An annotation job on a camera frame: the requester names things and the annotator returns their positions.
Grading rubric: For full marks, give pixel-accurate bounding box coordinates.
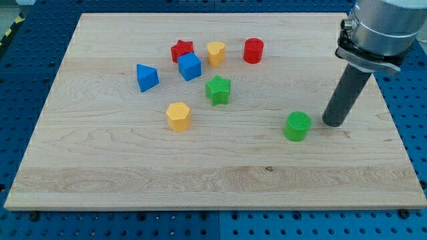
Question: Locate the green cylinder block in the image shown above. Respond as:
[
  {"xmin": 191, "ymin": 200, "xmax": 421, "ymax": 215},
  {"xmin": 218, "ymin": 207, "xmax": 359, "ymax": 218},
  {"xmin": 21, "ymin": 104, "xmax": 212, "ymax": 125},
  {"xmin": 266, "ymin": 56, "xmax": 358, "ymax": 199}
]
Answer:
[{"xmin": 283, "ymin": 111, "xmax": 312, "ymax": 142}]

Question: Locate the green star block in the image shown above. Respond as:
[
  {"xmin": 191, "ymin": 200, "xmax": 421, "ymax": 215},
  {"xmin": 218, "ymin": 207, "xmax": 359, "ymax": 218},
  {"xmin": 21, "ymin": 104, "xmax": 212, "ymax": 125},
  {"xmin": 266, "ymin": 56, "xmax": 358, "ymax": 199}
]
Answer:
[{"xmin": 205, "ymin": 75, "xmax": 231, "ymax": 106}]

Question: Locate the yellow hexagon block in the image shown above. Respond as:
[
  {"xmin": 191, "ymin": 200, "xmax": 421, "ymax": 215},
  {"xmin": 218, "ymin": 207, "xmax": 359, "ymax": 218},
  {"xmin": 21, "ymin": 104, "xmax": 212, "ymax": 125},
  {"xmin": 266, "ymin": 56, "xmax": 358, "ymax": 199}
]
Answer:
[{"xmin": 165, "ymin": 102, "xmax": 191, "ymax": 132}]

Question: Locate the blue cube block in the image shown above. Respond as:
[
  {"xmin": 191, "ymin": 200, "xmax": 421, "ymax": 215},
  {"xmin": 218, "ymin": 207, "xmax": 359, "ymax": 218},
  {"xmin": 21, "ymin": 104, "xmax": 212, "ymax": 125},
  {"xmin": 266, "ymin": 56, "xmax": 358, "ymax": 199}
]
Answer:
[{"xmin": 177, "ymin": 52, "xmax": 202, "ymax": 81}]

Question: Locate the light wooden board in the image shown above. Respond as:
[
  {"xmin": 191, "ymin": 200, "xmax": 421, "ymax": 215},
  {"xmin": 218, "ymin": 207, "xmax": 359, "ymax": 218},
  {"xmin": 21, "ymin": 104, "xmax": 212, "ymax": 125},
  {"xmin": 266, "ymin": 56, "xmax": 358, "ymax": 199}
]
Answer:
[{"xmin": 5, "ymin": 13, "xmax": 426, "ymax": 211}]

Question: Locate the yellow heart block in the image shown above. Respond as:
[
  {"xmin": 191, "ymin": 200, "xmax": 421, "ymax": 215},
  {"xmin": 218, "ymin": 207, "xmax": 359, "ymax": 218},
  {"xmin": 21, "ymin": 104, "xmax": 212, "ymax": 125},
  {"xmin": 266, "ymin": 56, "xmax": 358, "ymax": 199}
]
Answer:
[{"xmin": 207, "ymin": 41, "xmax": 226, "ymax": 67}]

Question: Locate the blue triangle block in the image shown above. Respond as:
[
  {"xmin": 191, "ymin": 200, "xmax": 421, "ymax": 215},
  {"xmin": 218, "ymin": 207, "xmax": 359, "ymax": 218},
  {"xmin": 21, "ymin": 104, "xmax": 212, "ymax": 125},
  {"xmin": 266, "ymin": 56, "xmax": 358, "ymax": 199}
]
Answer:
[{"xmin": 136, "ymin": 64, "xmax": 159, "ymax": 92}]

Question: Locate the red star block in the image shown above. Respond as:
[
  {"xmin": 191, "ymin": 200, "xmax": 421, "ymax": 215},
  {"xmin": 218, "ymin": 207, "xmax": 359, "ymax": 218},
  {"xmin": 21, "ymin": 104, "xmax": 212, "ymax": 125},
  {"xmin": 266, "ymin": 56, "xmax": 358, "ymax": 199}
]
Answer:
[{"xmin": 171, "ymin": 39, "xmax": 194, "ymax": 63}]

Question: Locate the red cylinder block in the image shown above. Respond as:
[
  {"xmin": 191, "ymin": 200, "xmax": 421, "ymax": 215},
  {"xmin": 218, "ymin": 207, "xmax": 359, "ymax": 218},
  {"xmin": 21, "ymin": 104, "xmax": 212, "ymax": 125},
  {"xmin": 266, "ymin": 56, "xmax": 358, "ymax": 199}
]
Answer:
[{"xmin": 243, "ymin": 38, "xmax": 264, "ymax": 64}]

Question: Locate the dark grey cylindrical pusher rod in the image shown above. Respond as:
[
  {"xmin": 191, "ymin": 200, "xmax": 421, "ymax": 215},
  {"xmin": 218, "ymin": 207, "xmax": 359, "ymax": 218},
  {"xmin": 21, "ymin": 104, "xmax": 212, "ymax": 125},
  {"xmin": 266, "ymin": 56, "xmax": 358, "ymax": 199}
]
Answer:
[{"xmin": 322, "ymin": 64, "xmax": 371, "ymax": 127}]

